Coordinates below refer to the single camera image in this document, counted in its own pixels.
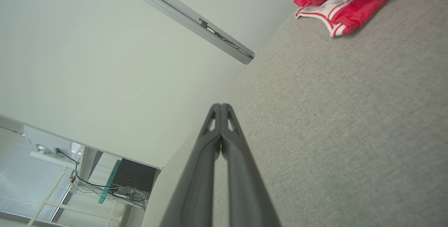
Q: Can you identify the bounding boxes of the white wall device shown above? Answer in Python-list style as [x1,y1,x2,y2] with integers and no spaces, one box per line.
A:
[23,126,74,169]

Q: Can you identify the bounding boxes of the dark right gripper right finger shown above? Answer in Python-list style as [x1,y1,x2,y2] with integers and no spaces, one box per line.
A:
[221,103,282,227]

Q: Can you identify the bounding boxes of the red Bulls jersey white sleeves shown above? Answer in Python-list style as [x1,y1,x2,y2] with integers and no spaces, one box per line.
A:
[295,0,414,37]

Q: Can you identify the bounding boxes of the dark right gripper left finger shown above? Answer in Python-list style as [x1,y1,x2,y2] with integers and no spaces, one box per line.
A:
[159,103,222,227]

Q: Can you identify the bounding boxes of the black cable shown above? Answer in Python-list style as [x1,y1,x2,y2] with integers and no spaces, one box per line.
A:
[57,150,118,190]

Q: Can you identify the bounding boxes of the grey metal partition post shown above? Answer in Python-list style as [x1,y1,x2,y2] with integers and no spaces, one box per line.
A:
[105,0,255,65]

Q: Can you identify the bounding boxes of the white power strip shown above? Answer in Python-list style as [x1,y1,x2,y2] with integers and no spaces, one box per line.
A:
[117,187,145,200]

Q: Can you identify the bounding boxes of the grey fabric sofa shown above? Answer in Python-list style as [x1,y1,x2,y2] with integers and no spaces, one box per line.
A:
[142,0,448,227]

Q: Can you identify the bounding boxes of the black computer box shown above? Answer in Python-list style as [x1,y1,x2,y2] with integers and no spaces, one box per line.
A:
[112,159,157,194]

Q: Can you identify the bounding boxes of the white table frame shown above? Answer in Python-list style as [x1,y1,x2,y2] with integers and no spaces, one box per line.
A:
[26,166,123,227]

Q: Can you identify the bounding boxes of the teal bar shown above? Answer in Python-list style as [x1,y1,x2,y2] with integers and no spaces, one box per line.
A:
[98,160,121,205]

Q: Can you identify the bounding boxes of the white window blinds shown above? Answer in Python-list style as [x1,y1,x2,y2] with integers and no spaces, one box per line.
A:
[0,117,82,220]

